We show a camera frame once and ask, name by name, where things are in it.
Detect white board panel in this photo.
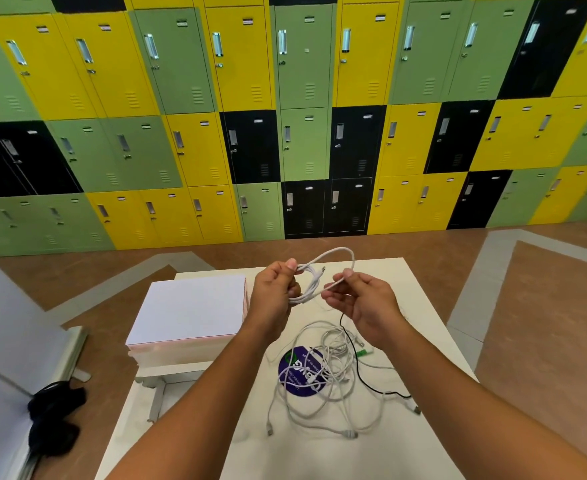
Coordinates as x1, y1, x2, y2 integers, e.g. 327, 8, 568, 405
0, 244, 90, 480

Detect person's left forearm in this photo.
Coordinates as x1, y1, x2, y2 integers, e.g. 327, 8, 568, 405
106, 322, 289, 480

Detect white metal table leg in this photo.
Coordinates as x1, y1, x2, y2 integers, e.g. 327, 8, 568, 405
135, 367, 215, 424

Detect black cable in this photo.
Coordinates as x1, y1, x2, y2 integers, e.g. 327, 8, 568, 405
340, 314, 413, 399

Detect thin white cable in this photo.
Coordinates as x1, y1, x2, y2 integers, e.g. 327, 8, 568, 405
319, 329, 422, 416

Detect person's left hand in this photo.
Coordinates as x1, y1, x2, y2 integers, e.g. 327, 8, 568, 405
245, 259, 304, 341

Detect thick tangled white cable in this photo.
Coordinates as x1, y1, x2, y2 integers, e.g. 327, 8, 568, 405
266, 320, 360, 440

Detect person's right forearm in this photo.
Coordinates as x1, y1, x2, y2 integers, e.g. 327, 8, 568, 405
364, 316, 587, 480

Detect wall of coloured metal lockers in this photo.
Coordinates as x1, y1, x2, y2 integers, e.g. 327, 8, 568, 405
0, 0, 587, 258

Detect person's right hand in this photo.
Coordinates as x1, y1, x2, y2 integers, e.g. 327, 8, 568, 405
322, 268, 405, 346

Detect white lidded storage box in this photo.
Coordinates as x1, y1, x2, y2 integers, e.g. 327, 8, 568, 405
125, 274, 249, 369

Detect round purple sticker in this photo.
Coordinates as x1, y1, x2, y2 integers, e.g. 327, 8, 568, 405
278, 346, 335, 395

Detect black cloth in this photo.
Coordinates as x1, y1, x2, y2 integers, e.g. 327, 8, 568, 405
27, 380, 88, 458

